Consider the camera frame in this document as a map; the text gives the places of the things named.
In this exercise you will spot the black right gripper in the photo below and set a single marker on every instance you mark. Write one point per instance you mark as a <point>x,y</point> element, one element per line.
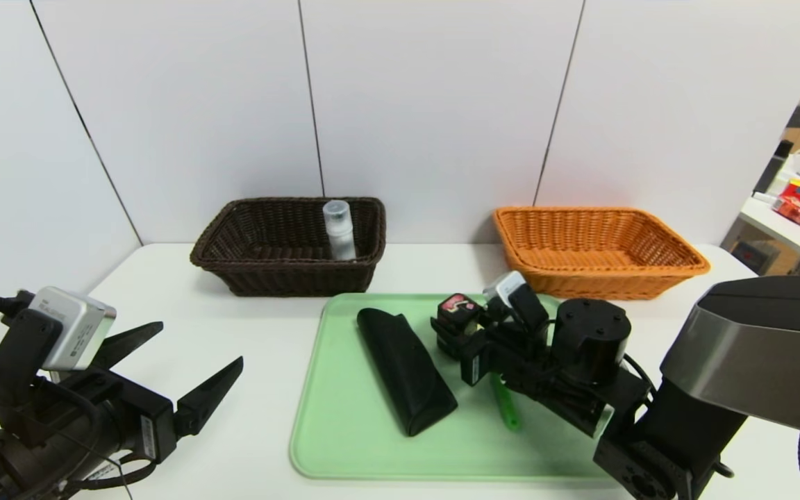
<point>470,362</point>

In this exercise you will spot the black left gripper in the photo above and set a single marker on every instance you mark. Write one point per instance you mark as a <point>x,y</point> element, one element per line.
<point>152,425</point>

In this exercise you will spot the small black carton pink top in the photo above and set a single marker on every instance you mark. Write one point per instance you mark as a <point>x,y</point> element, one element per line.
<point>459,309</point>

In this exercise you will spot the white bottle with clear cap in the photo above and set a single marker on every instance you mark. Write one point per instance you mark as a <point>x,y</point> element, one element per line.
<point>339,236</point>

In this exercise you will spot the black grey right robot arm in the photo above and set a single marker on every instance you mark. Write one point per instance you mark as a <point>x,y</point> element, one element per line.
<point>754,347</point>

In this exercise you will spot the orange wicker basket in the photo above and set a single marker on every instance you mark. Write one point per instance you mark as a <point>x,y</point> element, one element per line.
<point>580,281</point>

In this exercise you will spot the dark brown wicker basket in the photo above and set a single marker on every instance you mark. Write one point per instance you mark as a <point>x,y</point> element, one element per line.
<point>268,278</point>

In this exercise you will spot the black glasses case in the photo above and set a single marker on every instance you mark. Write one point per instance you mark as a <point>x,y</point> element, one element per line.
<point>407,375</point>

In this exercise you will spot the light green plastic tray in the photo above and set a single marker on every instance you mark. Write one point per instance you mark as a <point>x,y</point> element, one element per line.
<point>372,444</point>

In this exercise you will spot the white side table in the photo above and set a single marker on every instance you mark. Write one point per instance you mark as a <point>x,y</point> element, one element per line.
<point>789,237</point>

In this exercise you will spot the black upright panel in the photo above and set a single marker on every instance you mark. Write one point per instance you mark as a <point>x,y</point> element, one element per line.
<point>771,172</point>

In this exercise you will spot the red snack package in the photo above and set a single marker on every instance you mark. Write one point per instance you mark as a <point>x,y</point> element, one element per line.
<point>797,214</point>

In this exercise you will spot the red and yellow box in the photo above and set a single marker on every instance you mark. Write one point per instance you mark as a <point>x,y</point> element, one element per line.
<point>799,189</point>

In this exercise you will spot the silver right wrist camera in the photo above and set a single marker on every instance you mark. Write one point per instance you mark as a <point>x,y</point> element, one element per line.
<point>504,288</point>

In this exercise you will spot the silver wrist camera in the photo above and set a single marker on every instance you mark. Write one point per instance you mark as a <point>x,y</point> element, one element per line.
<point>504,288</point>
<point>73,326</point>

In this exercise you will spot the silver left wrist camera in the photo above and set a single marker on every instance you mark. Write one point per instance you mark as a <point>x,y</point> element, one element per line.
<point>73,326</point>

